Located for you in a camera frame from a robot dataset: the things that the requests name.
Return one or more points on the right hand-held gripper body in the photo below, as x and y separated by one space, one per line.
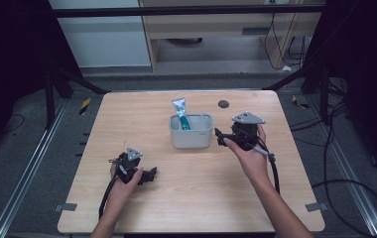
245 134

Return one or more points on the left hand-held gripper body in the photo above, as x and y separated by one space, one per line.
127 168

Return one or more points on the grey plastic bin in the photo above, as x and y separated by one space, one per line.
190 137

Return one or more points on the white blue toothpaste tube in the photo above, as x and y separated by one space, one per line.
180 109

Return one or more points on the person's left hand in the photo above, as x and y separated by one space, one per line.
122 192

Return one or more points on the person's right hand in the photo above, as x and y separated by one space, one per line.
254 162

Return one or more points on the dark round table grommet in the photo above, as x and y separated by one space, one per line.
223 104

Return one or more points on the yellow black hazard tape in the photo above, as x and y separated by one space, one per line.
300 104
84 106

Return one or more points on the grey tape strip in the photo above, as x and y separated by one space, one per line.
65 207
316 207

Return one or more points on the white plug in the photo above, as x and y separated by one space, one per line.
286 68

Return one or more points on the black metal stand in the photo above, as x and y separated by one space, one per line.
324 99
49 99

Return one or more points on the light wooden desk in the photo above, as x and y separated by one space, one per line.
209 26

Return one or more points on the white cabinet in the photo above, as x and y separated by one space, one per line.
103 43

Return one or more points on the black curtain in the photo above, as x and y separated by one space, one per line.
365 66
11 59

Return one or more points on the aluminium floor rail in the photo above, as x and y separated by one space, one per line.
348 180
27 172

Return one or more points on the black horizontal frame bar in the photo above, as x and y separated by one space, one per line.
176 11

